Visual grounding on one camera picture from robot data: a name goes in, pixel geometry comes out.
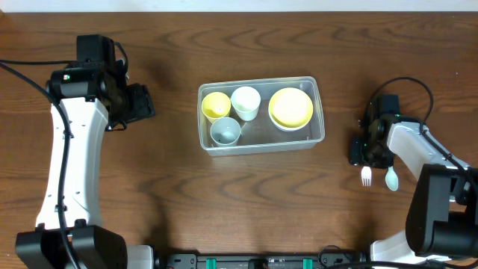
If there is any white plastic fork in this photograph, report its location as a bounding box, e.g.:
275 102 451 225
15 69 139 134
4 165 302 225
361 166 372 187

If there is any yellow plastic bowl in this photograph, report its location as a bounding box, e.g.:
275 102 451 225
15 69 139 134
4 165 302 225
268 87 314 127

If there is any yellow plastic cup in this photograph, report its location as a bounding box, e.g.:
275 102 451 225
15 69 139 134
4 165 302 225
201 92 232 123

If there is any cream plastic bowl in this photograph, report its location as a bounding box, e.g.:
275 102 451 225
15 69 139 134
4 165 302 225
269 113 311 132

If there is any grey plastic cup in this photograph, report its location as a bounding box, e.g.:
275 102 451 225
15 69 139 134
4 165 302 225
210 117 241 147

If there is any cream plastic cup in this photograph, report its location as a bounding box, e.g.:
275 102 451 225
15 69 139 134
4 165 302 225
231 86 261 121

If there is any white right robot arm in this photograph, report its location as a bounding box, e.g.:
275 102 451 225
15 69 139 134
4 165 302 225
349 94 477 264

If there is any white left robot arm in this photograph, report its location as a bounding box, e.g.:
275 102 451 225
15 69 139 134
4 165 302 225
15 34 155 268

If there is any clear plastic container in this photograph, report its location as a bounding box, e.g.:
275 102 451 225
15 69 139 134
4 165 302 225
197 76 326 156

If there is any mint green plastic spoon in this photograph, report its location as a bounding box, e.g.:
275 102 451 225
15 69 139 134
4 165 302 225
385 167 399 191

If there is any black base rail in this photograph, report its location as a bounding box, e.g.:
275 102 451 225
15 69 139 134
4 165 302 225
153 248 369 269

